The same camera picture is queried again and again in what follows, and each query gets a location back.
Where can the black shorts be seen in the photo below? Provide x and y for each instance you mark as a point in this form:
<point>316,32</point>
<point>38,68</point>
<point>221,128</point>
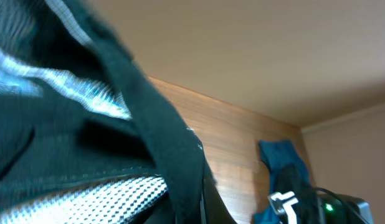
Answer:
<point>85,137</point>

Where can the black garment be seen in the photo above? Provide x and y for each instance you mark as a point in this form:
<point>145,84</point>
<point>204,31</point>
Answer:
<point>295,193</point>

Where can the dark blue garment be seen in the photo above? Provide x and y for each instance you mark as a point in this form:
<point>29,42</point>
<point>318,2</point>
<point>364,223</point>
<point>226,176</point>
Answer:
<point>278,154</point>

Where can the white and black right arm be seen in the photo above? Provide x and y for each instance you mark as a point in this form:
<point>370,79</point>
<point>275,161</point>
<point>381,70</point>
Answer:
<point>344,209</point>

